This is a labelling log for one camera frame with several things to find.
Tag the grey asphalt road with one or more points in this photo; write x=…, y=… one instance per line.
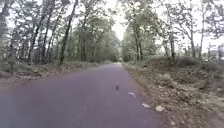
x=90, y=103

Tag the row of trees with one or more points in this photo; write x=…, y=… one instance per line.
x=166, y=30
x=66, y=33

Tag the leaf-strewn grass verge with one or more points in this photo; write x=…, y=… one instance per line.
x=186, y=86
x=30, y=70

